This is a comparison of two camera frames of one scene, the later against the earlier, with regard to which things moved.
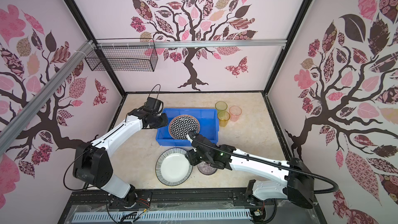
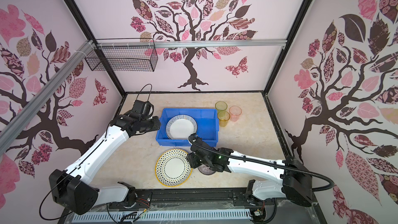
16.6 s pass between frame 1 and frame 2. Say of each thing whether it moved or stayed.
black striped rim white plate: moved
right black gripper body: stayed
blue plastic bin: stayed
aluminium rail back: stayed
